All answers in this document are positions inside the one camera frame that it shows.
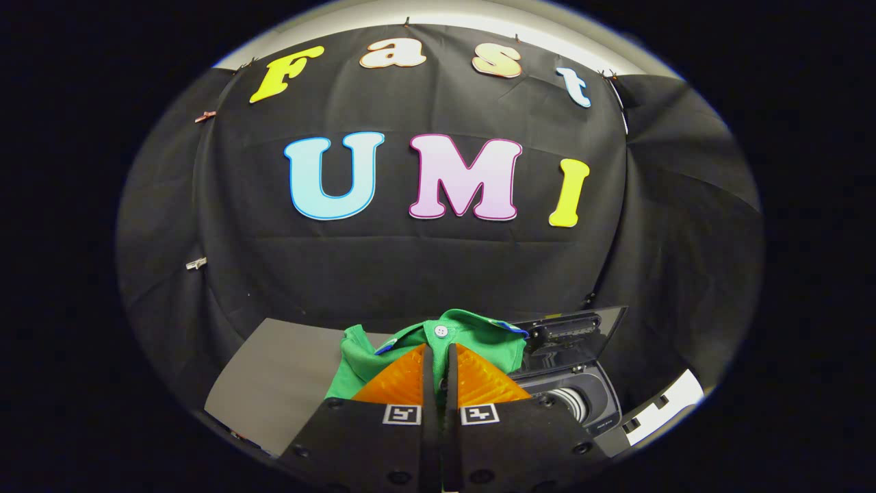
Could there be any grey table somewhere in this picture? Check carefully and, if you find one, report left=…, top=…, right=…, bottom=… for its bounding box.
left=204, top=317, right=358, bottom=458

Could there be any dark glass washing machine lid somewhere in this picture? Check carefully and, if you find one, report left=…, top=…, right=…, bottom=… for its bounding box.
left=510, top=306, right=628, bottom=379

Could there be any grey washing machine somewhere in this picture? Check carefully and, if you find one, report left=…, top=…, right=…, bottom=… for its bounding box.
left=510, top=363, right=625, bottom=440

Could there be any green polo shirt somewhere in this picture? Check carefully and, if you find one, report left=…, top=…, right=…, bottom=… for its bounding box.
left=324, top=309, right=529, bottom=402

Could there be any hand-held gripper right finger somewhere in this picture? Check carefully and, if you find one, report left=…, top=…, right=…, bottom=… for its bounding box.
left=442, top=342, right=610, bottom=493

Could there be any white board with black marks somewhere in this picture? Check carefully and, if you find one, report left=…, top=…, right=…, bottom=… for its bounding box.
left=619, top=370, right=706, bottom=447

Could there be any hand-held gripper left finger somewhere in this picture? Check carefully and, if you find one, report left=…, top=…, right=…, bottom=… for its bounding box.
left=277, top=342, right=443, bottom=493

